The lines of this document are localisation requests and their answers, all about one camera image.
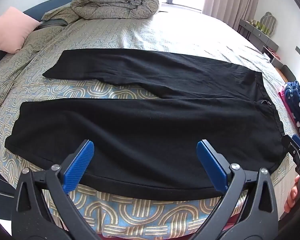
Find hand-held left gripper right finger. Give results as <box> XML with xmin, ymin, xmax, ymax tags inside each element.
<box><xmin>190</xmin><ymin>140</ymin><xmax>282</xmax><ymax>240</ymax></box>

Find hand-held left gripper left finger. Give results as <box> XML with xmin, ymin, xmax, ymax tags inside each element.
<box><xmin>11</xmin><ymin>140</ymin><xmax>103</xmax><ymax>240</ymax></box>

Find black pants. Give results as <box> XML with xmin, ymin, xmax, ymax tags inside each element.
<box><xmin>4</xmin><ymin>48</ymin><xmax>287</xmax><ymax>202</ymax></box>

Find person's right hand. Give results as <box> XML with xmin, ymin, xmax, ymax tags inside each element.
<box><xmin>284</xmin><ymin>175</ymin><xmax>300</xmax><ymax>214</ymax></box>

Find navy polka dot cloth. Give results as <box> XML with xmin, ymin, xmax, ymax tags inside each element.
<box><xmin>283</xmin><ymin>80</ymin><xmax>300</xmax><ymax>142</ymax></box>

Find black chair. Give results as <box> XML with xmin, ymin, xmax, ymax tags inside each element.
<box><xmin>281</xmin><ymin>64</ymin><xmax>297</xmax><ymax>83</ymax></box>

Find grey bedside cabinet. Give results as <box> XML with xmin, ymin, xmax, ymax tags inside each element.
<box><xmin>0</xmin><ymin>166</ymin><xmax>18</xmax><ymax>222</ymax></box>

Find grey dresser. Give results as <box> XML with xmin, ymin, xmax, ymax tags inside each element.
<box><xmin>239</xmin><ymin>17</ymin><xmax>281</xmax><ymax>63</ymax></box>

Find green framed mirror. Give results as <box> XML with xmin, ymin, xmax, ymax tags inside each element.
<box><xmin>261</xmin><ymin>11</ymin><xmax>277</xmax><ymax>37</ymax></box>

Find patterned blue gold bedspread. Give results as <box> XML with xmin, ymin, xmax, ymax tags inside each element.
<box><xmin>0</xmin><ymin>11</ymin><xmax>300</xmax><ymax>240</ymax></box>

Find dark grey pillow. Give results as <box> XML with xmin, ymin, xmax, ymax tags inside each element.
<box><xmin>36</xmin><ymin>19</ymin><xmax>68</xmax><ymax>30</ymax></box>

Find pink pillow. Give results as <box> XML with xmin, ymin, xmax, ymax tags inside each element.
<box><xmin>0</xmin><ymin>6</ymin><xmax>41</xmax><ymax>54</ymax></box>

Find dark blue headboard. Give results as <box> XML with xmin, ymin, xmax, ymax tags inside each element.
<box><xmin>0</xmin><ymin>0</ymin><xmax>75</xmax><ymax>73</ymax></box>

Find folded patterned duvet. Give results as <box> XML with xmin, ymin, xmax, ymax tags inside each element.
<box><xmin>41</xmin><ymin>0</ymin><xmax>160</xmax><ymax>22</ymax></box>

